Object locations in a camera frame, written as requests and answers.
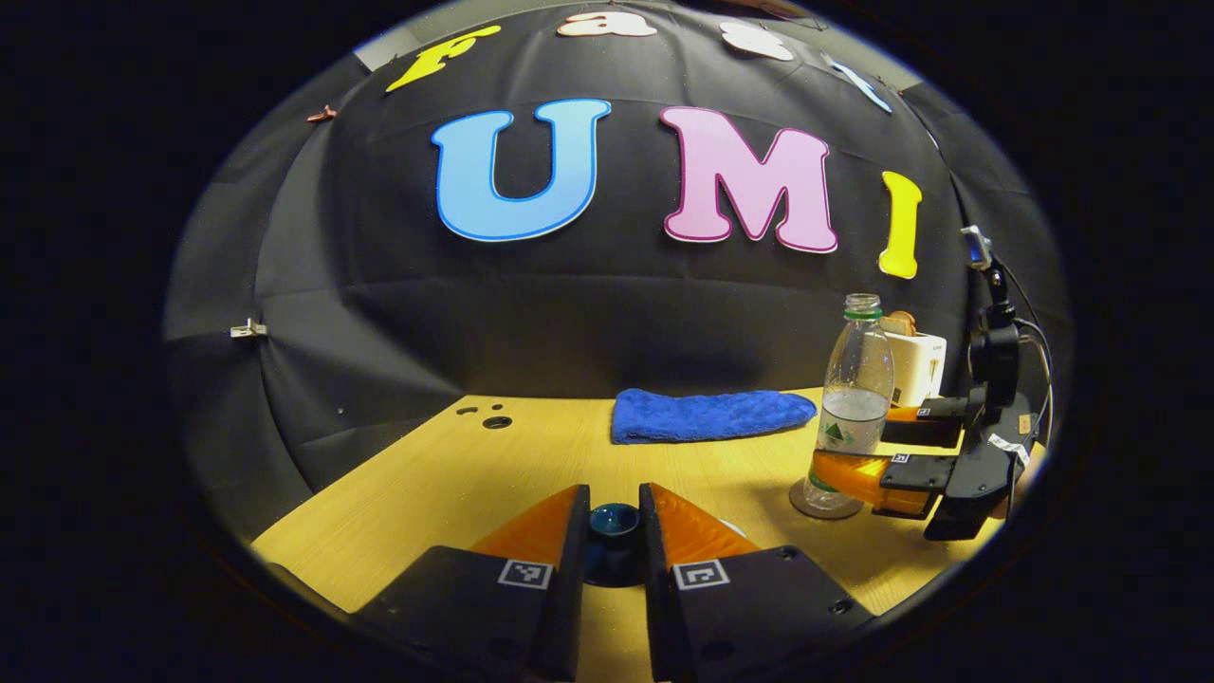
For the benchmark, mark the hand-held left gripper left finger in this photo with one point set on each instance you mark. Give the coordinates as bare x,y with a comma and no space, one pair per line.
561,607

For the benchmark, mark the toast slice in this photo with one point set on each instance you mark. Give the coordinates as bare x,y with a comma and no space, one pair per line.
903,323

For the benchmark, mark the clear plastic water bottle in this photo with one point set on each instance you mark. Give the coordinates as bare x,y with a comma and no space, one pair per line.
858,379

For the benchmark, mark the black backdrop cloth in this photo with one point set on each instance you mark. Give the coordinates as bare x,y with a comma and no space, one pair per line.
588,304

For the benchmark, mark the brown cloth clip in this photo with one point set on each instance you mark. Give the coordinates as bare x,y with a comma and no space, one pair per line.
322,114

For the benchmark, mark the blue towel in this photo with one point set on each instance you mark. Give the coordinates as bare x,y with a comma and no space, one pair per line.
702,415

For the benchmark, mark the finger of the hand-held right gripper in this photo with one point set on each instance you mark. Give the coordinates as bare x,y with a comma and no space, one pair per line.
934,432
915,471

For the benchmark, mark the silver cloth clip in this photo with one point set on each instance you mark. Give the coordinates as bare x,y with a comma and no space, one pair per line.
248,329

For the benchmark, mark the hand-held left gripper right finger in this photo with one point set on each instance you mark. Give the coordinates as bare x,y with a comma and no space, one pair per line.
664,617

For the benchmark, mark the white toaster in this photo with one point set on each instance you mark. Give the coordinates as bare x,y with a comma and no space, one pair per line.
918,370

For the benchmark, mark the round brown coaster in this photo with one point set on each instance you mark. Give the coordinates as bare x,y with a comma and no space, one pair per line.
799,501

